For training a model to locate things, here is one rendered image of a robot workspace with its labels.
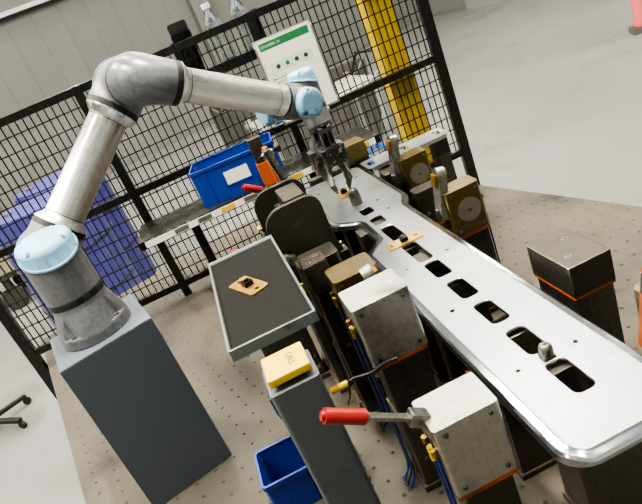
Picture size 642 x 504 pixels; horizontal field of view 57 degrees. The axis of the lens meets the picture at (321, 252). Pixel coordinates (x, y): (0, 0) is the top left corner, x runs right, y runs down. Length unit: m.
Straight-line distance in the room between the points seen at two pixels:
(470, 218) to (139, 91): 0.78
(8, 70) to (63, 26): 1.07
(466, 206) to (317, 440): 0.76
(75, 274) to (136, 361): 0.22
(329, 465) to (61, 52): 9.92
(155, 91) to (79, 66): 9.23
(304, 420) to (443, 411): 0.18
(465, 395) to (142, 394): 0.76
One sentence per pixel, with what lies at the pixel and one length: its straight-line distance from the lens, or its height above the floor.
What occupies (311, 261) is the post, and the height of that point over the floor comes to 1.10.
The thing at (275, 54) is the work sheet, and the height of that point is 1.39.
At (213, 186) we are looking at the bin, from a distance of 2.05.
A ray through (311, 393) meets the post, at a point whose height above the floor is 1.12.
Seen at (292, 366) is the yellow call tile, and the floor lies 1.16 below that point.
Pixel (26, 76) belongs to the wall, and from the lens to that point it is 10.44.
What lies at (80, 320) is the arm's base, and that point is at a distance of 1.29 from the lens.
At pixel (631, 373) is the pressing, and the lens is 0.86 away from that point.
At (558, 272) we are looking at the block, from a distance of 1.06.
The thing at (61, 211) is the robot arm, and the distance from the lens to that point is 1.40.
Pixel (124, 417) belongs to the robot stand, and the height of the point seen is 0.94.
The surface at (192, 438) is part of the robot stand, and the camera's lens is 1.41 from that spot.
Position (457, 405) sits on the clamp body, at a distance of 0.77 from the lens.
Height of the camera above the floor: 1.57
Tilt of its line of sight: 23 degrees down
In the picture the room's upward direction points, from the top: 23 degrees counter-clockwise
